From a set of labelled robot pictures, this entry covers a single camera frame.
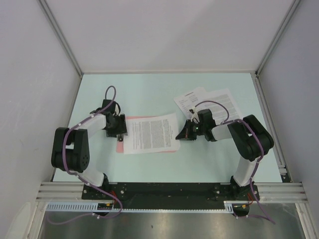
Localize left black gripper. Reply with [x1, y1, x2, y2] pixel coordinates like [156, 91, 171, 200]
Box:
[106, 114, 127, 138]

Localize white cable duct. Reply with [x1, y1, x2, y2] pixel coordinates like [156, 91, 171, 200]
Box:
[46, 202, 248, 214]

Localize pink clipboard folder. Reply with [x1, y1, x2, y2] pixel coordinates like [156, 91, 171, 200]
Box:
[116, 116, 176, 153]

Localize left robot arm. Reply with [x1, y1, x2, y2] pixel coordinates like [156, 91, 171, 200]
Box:
[51, 99, 127, 199]

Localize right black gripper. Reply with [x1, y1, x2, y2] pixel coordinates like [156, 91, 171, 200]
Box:
[176, 119, 206, 141]

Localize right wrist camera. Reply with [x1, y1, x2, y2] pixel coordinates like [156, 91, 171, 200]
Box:
[189, 107, 199, 123]

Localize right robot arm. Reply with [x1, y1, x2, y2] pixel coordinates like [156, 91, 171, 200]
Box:
[175, 109, 274, 201]

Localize printed form sheet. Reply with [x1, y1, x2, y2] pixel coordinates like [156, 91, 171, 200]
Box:
[174, 87, 208, 120]

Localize printed text sheet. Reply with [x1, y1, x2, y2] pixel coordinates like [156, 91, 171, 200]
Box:
[123, 114, 180, 154]
[198, 89, 243, 124]

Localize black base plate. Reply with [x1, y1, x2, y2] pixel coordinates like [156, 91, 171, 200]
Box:
[82, 182, 260, 210]

